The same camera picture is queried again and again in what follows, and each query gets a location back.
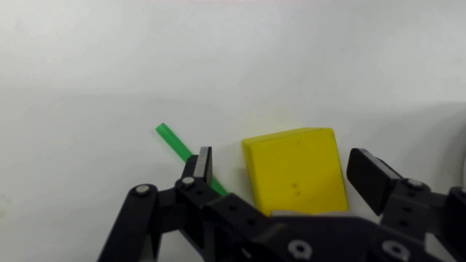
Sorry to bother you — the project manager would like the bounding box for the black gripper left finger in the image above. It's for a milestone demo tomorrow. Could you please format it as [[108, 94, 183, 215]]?
[[100, 145, 274, 262]]

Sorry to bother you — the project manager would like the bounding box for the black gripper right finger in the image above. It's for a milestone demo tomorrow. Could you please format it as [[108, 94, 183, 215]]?
[[346, 146, 466, 262]]

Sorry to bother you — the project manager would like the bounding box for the yellow block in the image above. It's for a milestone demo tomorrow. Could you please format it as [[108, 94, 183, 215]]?
[[241, 126, 352, 218]]

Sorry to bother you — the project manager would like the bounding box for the green straw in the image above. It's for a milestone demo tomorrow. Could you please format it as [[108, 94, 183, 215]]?
[[154, 120, 231, 197]]

